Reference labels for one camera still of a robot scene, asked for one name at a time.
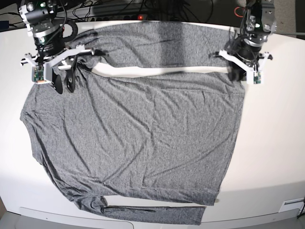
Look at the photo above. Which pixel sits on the power strip with red light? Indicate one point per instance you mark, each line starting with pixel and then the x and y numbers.
pixel 133 14

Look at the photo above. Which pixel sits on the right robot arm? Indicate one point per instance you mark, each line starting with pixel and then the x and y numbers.
pixel 40 20

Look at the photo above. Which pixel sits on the grey long-sleeve T-shirt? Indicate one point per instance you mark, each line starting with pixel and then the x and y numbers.
pixel 149 149

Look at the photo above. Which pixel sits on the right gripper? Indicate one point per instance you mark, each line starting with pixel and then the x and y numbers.
pixel 48 46

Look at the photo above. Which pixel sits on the white label sticker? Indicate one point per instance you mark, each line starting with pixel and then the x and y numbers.
pixel 292 204

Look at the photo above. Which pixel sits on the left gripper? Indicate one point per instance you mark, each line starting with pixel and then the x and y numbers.
pixel 247 49

